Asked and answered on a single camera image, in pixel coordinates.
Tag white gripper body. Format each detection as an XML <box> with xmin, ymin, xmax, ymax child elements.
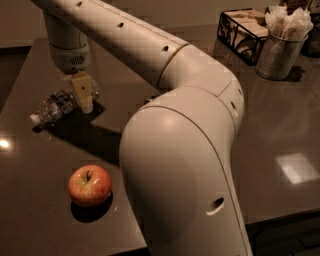
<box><xmin>49</xmin><ymin>43</ymin><xmax>91</xmax><ymax>74</ymax></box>

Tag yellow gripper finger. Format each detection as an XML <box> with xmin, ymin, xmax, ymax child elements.
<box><xmin>70</xmin><ymin>72</ymin><xmax>93</xmax><ymax>114</ymax></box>

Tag clear plastic water bottle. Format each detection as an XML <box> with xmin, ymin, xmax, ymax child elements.
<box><xmin>30</xmin><ymin>77</ymin><xmax>99</xmax><ymax>127</ymax></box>

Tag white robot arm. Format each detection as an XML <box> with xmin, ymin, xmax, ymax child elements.
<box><xmin>32</xmin><ymin>0</ymin><xmax>253</xmax><ymax>256</ymax></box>

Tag black rxbar chocolate bar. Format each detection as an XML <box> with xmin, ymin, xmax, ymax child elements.
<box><xmin>143</xmin><ymin>95</ymin><xmax>159</xmax><ymax>105</ymax></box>

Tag red apple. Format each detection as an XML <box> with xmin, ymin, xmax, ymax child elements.
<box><xmin>68</xmin><ymin>165</ymin><xmax>112</xmax><ymax>207</ymax></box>

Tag metal mesh utensil cup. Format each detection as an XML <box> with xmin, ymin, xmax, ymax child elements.
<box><xmin>256</xmin><ymin>34</ymin><xmax>308</xmax><ymax>81</ymax></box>

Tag wrapped plastic utensils bundle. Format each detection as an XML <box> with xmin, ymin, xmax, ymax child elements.
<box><xmin>265</xmin><ymin>6</ymin><xmax>313</xmax><ymax>41</ymax></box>

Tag black wire napkin holder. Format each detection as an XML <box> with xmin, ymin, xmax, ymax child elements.
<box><xmin>217</xmin><ymin>8</ymin><xmax>268</xmax><ymax>66</ymax></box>

